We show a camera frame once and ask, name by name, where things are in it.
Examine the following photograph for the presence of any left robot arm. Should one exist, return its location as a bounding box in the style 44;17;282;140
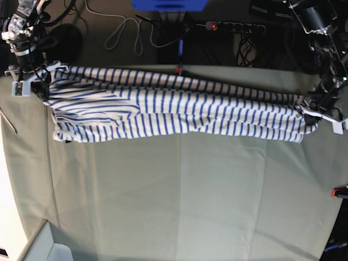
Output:
283;1;347;126

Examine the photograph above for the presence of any blue white striped t-shirt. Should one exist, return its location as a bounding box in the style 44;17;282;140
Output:
45;67;317;143

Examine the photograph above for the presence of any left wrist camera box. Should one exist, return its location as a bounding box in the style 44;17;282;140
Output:
332;119;347;135

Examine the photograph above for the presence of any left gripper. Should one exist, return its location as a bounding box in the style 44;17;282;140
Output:
297;89;344;126

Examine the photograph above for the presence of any white bin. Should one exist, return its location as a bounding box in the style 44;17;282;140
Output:
17;219;73;261

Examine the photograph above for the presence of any red black clamp top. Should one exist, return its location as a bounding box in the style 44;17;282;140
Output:
175;65;184;76

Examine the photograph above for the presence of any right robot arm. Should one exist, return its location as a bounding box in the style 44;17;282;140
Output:
1;1;66;101

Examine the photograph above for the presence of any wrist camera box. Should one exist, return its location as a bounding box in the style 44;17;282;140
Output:
11;80;31;97
332;119;347;135

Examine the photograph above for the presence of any white power strip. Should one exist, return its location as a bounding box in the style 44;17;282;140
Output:
205;21;266;35

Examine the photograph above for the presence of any red black clamp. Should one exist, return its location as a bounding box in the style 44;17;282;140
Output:
175;65;184;76
331;187;348;199

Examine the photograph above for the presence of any green table cloth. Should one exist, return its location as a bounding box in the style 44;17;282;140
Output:
1;76;347;260

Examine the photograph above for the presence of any blue box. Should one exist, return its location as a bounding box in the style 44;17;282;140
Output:
132;0;208;12

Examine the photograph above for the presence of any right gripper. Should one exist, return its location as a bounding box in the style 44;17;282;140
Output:
4;61;68;100

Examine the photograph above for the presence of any red black clamp right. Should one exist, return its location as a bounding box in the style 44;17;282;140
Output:
331;187;348;199

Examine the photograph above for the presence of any black box with labels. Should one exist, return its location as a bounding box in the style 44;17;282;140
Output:
249;0;292;19

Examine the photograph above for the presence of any white looped cable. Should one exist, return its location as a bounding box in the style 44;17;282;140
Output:
85;0;164;56

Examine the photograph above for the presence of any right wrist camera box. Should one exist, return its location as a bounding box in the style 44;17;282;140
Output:
11;80;31;97

